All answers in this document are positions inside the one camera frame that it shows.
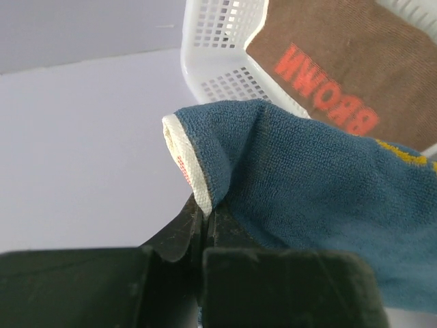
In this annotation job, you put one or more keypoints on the blue yellow tiger towel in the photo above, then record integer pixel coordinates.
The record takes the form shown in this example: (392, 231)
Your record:
(299, 183)

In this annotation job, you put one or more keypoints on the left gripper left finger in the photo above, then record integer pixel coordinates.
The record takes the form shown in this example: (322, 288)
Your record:
(150, 285)

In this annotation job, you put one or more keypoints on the left white plastic basket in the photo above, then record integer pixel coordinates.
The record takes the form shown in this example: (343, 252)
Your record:
(215, 62)

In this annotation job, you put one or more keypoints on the brown orange towel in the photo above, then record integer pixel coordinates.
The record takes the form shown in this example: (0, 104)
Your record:
(353, 65)

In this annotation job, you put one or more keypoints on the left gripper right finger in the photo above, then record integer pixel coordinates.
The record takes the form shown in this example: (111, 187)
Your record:
(245, 285)

